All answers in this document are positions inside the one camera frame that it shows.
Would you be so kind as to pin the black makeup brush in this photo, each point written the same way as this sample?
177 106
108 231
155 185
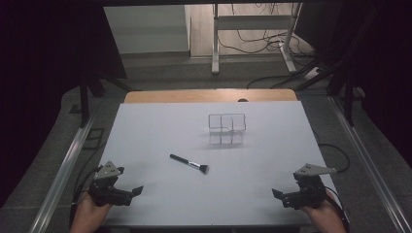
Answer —
189 163

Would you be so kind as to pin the person's right hand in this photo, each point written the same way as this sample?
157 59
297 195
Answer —
325 216

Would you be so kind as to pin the person's left hand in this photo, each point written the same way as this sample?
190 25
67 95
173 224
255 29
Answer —
89 215

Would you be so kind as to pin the white board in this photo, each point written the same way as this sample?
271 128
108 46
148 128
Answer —
200 194

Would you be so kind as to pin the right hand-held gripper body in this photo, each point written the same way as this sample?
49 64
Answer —
309 189

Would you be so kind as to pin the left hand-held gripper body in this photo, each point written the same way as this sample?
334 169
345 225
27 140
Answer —
105 189

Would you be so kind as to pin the wooden table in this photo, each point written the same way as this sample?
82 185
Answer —
194 96

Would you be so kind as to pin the clear acrylic organizer box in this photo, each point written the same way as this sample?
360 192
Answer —
226 129

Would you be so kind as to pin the white desk frame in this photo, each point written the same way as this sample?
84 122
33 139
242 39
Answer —
215 42

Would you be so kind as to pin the aluminium rail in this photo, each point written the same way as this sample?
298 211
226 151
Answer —
372 168
61 174

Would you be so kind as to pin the black metal stand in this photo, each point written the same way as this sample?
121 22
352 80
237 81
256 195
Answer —
85 100
348 97

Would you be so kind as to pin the white power strip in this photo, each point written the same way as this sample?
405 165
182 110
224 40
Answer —
312 73

